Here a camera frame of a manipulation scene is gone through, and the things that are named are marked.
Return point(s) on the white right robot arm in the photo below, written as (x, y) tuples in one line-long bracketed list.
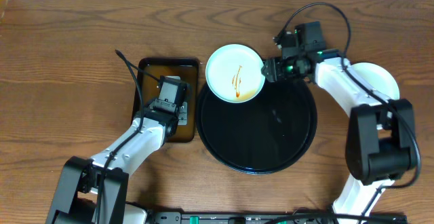
[(381, 149)]

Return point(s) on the round black tray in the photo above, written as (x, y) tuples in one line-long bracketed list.
[(264, 135)]

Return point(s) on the light blue plate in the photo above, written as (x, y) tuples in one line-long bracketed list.
[(233, 73)]

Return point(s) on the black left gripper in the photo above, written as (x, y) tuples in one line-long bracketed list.
[(183, 112)]

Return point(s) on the pale green plate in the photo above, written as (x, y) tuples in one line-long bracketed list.
[(379, 78)]

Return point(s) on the rectangular black tray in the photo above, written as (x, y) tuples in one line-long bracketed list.
[(185, 69)]

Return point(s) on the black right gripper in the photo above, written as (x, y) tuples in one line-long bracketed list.
[(275, 70)]

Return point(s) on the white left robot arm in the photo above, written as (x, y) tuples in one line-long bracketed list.
[(94, 190)]

